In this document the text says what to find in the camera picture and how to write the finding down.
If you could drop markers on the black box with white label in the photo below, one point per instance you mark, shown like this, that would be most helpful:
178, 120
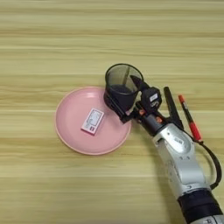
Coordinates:
151, 100

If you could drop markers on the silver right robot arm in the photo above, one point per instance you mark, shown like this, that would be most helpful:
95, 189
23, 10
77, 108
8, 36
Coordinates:
180, 157

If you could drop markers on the black mesh pen cup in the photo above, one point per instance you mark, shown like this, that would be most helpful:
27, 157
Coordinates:
122, 100

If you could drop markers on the red black marker pen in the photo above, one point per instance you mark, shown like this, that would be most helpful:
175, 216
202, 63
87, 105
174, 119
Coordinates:
194, 129

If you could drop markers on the small white pink eraser box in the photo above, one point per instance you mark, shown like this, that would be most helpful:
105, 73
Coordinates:
92, 121

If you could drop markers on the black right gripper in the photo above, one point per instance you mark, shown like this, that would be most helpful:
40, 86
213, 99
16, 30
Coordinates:
154, 122

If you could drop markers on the pink round plate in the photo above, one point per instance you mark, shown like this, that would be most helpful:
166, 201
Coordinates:
71, 131

